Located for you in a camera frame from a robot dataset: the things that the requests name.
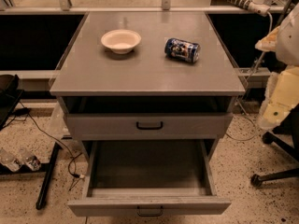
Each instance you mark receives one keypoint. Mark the grey drawer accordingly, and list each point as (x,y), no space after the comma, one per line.
(148,179)
(86,127)

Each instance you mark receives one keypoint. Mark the white power strip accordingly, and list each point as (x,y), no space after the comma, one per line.
(255,6)

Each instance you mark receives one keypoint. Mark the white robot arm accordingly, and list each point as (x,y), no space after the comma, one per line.
(282,89)

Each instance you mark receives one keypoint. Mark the black stand leg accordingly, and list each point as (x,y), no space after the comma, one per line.
(49,168)

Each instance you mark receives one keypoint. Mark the grey drawer cabinet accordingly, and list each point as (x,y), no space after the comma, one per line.
(95,80)

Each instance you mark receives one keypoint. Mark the metal railing frame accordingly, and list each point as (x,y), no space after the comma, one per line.
(137,3)

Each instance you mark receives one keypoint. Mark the grey top drawer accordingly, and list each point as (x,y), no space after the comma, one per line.
(86,127)

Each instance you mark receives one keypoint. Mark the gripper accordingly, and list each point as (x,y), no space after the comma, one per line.
(289,46)

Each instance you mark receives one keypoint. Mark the clear plastic water bottle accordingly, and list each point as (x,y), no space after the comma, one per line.
(9,160)

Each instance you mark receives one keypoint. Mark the white paper bowl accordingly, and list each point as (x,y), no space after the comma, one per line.
(121,41)

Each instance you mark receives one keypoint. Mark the blue soda can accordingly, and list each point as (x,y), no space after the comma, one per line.
(182,50)

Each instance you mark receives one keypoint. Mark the black bag on left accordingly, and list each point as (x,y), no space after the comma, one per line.
(9,96)

